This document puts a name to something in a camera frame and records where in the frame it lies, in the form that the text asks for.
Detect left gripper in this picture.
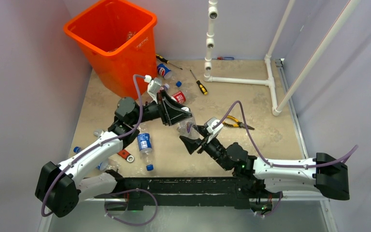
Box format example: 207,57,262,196
130,90,192,126

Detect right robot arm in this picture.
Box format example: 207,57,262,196
179,126,350,201

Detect black yellow long screwdriver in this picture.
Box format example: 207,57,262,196
156,54,183,70

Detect red label Nongfu bottle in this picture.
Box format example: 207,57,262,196
171,91,188,104

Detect orange plastic bin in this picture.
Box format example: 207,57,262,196
63,0,157,99

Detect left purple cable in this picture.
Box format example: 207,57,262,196
41,74,148,218

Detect purple label front bottle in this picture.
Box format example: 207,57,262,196
177,116,200,139

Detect Pepsi bottle near bin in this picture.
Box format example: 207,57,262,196
157,63,175,80

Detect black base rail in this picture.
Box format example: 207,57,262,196
97,173,282,210

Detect blue label bottle standing cap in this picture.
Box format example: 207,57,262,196
137,124,154,172

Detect black yellow short screwdriver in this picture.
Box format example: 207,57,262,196
190,69,208,95

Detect aluminium frame rail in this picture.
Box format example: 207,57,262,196
275,59,309,158

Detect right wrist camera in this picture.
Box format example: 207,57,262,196
204,117,224,140

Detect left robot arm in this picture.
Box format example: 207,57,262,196
35,90,192,217

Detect red adjustable wrench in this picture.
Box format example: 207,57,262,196
93,129,135,163

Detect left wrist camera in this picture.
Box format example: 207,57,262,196
144,75,163,103

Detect white PVC pipe frame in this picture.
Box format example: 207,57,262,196
201,0,362,116

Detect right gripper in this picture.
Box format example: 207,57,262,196
181,124,230,171

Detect red blue small screwdriver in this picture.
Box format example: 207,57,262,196
212,57,235,60

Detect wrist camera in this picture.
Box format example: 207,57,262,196
144,75,163,103
204,117,224,140

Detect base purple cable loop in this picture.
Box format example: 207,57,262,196
103,188,158,227

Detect yellow black pliers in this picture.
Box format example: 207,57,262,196
222,115,255,130

